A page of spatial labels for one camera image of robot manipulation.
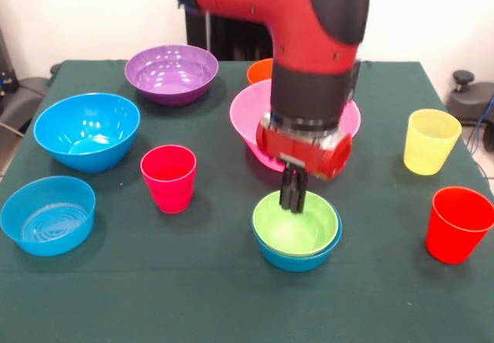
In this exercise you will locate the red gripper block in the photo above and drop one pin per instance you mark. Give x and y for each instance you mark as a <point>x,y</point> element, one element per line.
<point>308,151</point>

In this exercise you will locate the green bowl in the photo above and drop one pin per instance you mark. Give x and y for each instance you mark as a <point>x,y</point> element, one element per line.
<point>295,231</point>

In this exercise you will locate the small blue bowl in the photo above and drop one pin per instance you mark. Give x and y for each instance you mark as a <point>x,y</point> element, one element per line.
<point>48,223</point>
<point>297,262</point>

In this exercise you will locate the large pink bowl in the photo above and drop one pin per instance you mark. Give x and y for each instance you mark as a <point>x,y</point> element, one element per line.
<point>249,119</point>

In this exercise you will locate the purple bowl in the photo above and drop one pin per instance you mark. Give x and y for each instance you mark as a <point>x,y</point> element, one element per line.
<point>171,84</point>

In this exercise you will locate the large blue bowl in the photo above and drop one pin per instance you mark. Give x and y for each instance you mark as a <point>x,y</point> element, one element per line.
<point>86,142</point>

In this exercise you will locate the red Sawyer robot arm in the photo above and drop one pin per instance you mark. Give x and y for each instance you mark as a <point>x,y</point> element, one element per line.
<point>301,30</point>

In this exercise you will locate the dark green tablecloth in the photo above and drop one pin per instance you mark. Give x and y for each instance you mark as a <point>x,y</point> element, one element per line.
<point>247,300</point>

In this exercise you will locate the crimson cup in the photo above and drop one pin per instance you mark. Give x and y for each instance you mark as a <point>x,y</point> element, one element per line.
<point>168,188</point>

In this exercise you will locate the orange bowl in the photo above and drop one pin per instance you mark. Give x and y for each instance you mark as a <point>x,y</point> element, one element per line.
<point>260,72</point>

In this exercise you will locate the yellow cup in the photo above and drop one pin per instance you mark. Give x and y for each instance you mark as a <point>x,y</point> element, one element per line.
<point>430,150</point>

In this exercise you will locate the red cup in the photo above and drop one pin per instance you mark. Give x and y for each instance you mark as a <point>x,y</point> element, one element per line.
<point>455,235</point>

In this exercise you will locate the dark grey stand base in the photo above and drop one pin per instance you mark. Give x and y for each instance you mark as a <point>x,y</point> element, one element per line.
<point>23,99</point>
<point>474,99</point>

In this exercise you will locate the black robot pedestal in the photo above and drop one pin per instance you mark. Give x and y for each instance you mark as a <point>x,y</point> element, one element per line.
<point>231,38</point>

